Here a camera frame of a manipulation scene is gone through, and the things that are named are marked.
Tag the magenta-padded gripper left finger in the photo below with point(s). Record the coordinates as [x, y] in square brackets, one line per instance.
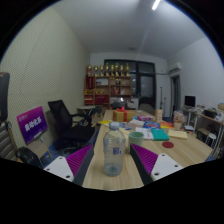
[78, 160]

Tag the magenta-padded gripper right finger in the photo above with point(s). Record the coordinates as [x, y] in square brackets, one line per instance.
[146, 158]

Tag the clear plastic water bottle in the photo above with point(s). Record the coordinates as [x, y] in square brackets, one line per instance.
[114, 150]

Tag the flat round red coaster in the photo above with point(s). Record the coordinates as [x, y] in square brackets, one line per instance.
[167, 145]

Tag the white printed booklet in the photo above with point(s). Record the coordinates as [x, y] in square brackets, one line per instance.
[145, 132]

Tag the teal book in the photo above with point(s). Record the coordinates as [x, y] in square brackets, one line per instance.
[160, 134]

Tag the black office chair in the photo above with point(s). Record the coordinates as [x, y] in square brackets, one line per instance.
[70, 130]

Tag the colourful blue book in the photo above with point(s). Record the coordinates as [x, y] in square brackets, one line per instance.
[151, 125]

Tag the orange red book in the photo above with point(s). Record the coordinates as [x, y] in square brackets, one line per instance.
[167, 125]

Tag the pink flat box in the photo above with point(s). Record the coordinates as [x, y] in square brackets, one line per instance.
[145, 117]

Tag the small orange white carton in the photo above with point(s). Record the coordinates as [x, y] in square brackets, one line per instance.
[159, 115]

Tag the yellow folder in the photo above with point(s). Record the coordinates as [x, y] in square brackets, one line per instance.
[105, 122]

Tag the yellow gift box red ribbon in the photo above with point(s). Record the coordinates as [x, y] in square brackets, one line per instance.
[121, 116]

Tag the grey padded chair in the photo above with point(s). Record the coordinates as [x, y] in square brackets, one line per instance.
[150, 109]

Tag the pink flowers in white pot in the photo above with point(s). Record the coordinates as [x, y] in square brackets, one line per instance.
[179, 118]

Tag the small round side table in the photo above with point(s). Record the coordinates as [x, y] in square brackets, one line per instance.
[88, 108]

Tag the purple sign board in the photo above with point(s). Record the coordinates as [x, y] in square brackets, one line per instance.
[32, 125]

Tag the white round stool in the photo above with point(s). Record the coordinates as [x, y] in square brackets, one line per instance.
[210, 138]

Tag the black computer monitor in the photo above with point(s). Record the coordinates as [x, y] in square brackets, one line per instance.
[190, 101]

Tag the grey ribbed chair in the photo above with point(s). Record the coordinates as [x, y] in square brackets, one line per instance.
[7, 143]

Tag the wooden side desk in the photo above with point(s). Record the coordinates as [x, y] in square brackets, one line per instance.
[210, 118]

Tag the wooden shelf unit with trophies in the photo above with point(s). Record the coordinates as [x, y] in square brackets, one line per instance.
[106, 88]

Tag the ceiling tube light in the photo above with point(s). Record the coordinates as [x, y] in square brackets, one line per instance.
[156, 4]

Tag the white wall air conditioner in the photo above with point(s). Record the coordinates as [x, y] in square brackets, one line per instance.
[175, 66]

